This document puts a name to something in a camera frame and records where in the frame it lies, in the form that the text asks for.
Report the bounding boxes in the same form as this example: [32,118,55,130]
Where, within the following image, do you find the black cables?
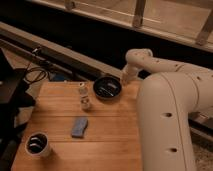
[23,46,54,84]

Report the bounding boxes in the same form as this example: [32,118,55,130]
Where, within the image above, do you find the small clear plastic bottle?
[78,82,91,110]

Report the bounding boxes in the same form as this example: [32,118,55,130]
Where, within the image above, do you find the black equipment at left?
[0,48,35,165]

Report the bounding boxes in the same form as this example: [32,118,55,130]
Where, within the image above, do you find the blue sponge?
[71,117,88,138]

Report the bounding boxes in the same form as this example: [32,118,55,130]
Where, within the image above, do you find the blue object behind table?
[50,74,66,82]

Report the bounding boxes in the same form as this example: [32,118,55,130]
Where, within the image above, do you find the black ceramic bowl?
[93,76,122,100]

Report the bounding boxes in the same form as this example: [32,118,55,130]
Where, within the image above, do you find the white cup dark interior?
[25,132,51,157]

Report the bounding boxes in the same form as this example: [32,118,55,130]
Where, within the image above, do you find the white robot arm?
[121,49,213,171]

